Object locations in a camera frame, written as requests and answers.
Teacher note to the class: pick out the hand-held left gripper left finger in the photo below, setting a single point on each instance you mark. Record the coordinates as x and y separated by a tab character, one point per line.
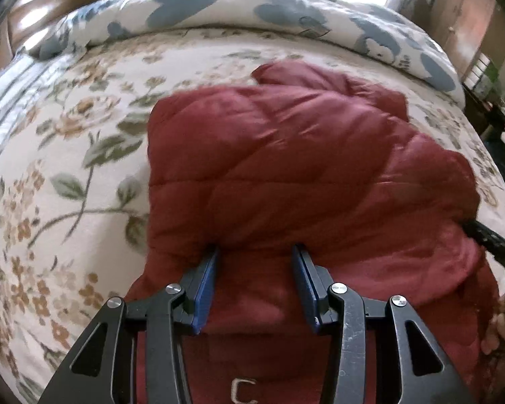
205	290

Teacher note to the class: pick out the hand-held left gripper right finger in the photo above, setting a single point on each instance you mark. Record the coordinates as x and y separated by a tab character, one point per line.
305	290

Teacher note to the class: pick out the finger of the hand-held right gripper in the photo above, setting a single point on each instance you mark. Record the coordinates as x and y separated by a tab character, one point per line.
492	242

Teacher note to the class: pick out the red quilted jacket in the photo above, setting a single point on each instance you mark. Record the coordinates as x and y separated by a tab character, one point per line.
298	168

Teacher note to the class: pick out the person's right hand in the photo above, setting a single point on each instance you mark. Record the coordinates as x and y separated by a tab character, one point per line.
503	332

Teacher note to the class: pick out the green white boxes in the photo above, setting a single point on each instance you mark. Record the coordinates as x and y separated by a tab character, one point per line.
484	73

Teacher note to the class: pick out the floral blanket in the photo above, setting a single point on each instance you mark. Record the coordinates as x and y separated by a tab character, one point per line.
67	185

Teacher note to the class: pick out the wooden wardrobe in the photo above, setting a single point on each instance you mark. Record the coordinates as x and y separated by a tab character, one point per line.
458	12

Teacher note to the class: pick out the striped grey white pillow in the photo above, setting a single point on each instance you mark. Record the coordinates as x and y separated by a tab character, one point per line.
8	105

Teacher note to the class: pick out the blue patterned white duvet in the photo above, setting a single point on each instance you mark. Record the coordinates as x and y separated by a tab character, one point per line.
235	12

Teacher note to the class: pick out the wooden headboard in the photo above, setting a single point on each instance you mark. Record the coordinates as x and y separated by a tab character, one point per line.
46	4

